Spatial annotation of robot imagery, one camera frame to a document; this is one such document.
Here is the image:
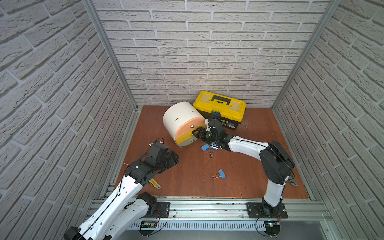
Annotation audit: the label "orange top drawer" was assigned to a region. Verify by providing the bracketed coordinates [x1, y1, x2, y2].
[175, 117, 205, 137]

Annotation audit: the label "yellow drawer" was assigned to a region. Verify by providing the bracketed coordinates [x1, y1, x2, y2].
[175, 132, 198, 146]

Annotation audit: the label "round white drawer cabinet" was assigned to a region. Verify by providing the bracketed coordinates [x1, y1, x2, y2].
[163, 102, 207, 148]

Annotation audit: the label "blue binder clip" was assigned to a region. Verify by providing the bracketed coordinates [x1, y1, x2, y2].
[201, 144, 210, 152]
[212, 169, 227, 181]

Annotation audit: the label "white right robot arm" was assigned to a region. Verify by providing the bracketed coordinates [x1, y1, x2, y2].
[192, 128, 295, 218]

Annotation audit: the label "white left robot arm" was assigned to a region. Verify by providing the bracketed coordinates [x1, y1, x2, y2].
[64, 140, 179, 240]

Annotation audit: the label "blue binder clip shiny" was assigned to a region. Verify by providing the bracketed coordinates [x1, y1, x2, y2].
[209, 144, 218, 158]

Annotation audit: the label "yellow utility knife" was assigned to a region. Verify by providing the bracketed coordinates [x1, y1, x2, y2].
[149, 179, 161, 190]

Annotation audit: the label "yellow black toolbox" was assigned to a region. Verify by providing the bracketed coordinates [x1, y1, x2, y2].
[193, 91, 247, 130]

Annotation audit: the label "left circuit board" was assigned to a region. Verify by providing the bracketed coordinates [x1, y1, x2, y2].
[139, 221, 158, 237]

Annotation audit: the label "circuit board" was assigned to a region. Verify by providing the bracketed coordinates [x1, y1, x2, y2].
[264, 222, 281, 237]
[139, 221, 158, 237]

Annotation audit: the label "right circuit board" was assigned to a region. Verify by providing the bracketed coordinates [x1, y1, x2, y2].
[264, 222, 281, 237]

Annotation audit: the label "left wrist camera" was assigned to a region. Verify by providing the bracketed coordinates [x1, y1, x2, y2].
[147, 141, 173, 166]

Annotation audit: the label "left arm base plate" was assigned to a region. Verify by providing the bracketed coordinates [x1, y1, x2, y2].
[149, 202, 171, 218]

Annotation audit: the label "aluminium rail frame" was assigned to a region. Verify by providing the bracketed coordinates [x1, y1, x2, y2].
[128, 197, 332, 232]

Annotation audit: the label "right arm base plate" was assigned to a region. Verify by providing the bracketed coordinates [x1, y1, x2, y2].
[246, 203, 288, 219]

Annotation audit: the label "orange handled pliers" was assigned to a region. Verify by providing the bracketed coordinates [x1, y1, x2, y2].
[288, 178, 298, 187]

